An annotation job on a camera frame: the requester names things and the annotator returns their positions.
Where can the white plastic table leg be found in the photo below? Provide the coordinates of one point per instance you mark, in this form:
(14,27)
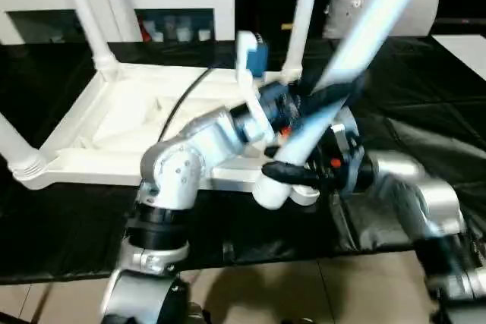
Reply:
(379,16)
(303,16)
(87,16)
(19,149)

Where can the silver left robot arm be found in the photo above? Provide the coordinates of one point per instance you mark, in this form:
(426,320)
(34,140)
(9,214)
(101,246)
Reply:
(178,172)

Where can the dark robot leg part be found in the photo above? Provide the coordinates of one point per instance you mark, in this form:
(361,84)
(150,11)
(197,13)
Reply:
(300,320)

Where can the white cup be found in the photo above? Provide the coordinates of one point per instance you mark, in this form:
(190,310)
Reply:
(204,35)

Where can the yellow label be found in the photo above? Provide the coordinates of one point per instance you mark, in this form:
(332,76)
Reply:
(286,26)

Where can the white plastic table top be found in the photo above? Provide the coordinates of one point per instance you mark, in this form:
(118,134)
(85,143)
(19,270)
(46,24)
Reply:
(114,123)

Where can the black screen with red light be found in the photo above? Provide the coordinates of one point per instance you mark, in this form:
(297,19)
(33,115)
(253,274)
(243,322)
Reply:
(461,26)

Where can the grey cushion with holes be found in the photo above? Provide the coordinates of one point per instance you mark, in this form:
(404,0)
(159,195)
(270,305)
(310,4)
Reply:
(414,16)

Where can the white plastic upturned table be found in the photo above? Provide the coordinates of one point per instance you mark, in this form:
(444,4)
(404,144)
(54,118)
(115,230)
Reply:
(417,92)

